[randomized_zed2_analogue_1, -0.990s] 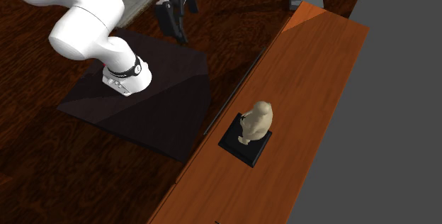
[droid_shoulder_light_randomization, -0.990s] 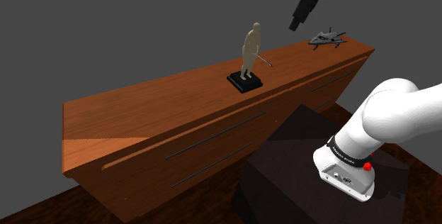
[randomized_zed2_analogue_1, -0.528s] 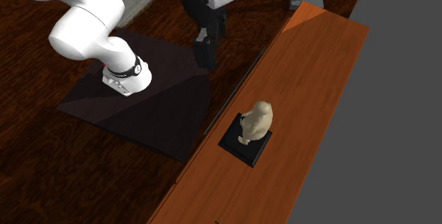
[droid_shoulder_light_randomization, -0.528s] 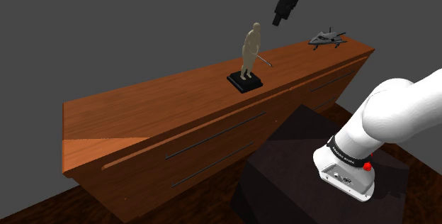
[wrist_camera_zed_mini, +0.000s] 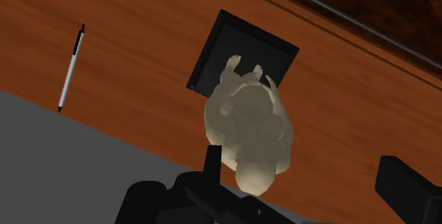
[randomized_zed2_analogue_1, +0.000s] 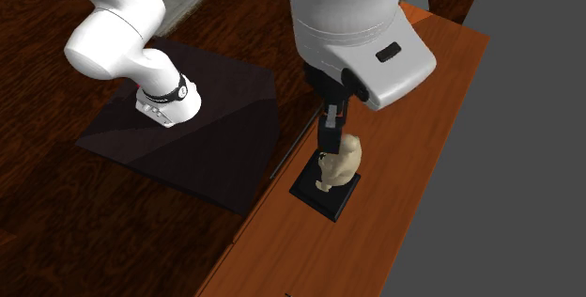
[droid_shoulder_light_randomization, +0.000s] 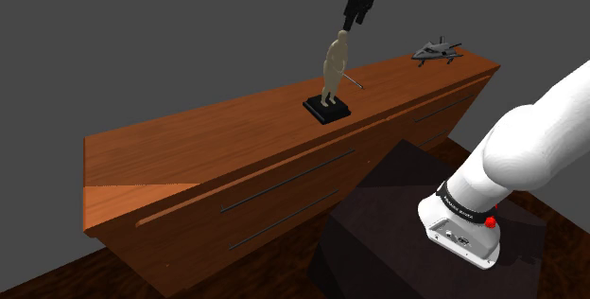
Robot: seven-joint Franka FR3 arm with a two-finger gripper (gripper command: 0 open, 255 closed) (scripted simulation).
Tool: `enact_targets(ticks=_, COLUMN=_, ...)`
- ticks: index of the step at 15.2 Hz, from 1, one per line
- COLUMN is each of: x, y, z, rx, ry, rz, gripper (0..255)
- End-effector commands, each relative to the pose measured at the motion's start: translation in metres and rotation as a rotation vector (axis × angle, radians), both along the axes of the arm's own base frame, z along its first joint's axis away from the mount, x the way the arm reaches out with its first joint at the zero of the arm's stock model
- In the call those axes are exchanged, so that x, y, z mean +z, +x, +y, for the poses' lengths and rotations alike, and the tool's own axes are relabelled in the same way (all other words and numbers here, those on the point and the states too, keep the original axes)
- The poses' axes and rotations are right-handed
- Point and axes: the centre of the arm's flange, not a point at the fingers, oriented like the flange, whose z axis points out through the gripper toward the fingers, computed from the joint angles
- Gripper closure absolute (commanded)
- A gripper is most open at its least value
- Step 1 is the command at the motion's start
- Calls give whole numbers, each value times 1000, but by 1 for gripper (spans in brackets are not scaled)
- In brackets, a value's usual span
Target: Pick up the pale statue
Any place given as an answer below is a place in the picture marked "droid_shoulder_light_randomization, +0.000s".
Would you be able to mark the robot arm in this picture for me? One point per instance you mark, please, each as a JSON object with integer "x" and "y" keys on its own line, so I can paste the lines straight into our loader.
{"x": 521, "y": 150}

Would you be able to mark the grey toy aeroplane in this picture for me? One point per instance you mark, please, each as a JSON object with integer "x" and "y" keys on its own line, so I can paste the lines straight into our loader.
{"x": 433, "y": 52}

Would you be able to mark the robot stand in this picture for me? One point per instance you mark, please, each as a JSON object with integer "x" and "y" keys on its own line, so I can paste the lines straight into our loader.
{"x": 392, "y": 224}

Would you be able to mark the brown wooden chest of drawers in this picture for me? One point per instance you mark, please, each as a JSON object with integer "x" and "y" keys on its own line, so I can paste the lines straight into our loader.
{"x": 230, "y": 150}

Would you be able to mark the beige figure on black base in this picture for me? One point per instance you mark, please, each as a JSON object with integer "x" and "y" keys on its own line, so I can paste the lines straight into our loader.
{"x": 334, "y": 63}

